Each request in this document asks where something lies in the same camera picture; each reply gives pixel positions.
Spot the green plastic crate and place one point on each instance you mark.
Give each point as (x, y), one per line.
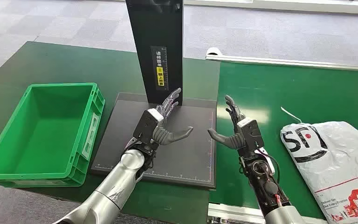
(43, 139)

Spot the black and yellow label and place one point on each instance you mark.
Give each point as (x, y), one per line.
(160, 72)

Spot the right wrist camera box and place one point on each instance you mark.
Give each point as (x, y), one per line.
(251, 133)

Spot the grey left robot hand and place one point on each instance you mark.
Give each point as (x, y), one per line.
(166, 137)

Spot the black inbound scanning machine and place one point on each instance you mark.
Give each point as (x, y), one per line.
(182, 160)

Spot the white printed courier bag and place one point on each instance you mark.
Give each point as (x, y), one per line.
(336, 160)

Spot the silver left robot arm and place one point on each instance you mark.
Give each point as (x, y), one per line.
(117, 185)

